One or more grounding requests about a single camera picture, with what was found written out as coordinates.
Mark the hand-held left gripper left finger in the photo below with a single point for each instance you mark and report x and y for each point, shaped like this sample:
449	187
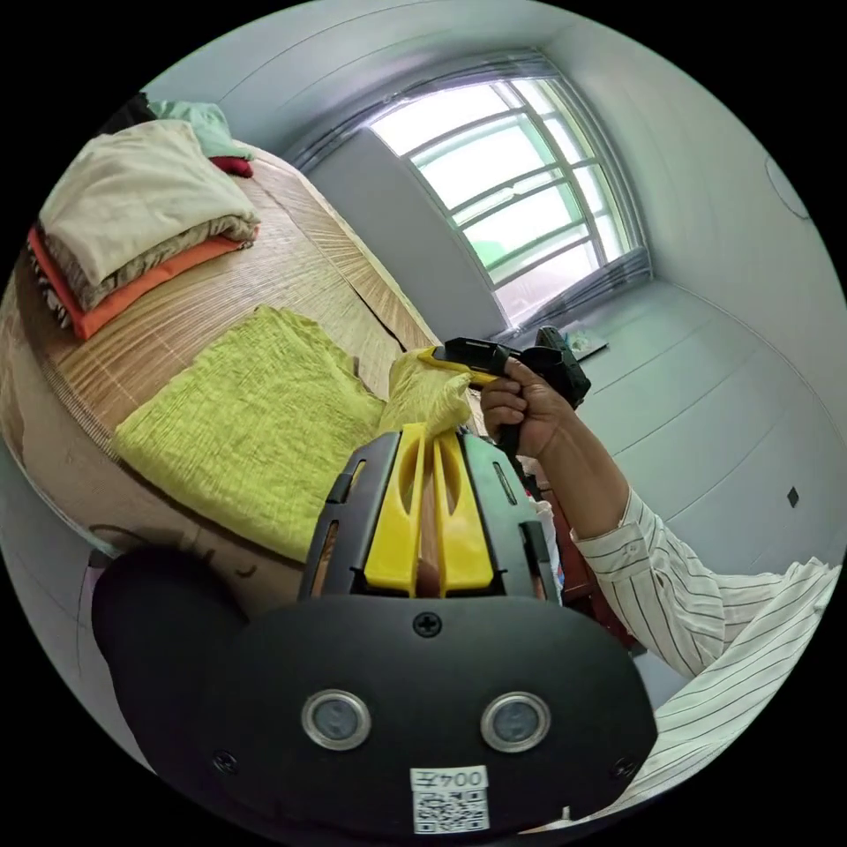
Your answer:
396	529

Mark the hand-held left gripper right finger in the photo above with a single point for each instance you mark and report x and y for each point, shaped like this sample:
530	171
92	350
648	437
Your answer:
463	542

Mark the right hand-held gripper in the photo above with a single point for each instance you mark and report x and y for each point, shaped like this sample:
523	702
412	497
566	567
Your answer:
562	374

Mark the yellow t-shirt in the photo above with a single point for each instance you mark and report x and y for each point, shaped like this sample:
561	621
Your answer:
245	410

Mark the person's right forearm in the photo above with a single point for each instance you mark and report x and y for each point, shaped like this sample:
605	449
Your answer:
635	562

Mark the person's right hand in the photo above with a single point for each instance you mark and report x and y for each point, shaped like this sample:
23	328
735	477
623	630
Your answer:
532	413

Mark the window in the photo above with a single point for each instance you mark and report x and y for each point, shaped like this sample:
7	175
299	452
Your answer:
509	179

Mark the bed with woven mat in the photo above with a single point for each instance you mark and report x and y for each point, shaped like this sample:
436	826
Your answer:
298	225

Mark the heap of green and red clothes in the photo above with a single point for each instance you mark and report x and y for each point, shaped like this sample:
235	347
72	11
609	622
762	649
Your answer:
212	132

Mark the pile of clothes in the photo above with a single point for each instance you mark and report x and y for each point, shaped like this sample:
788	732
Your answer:
139	192

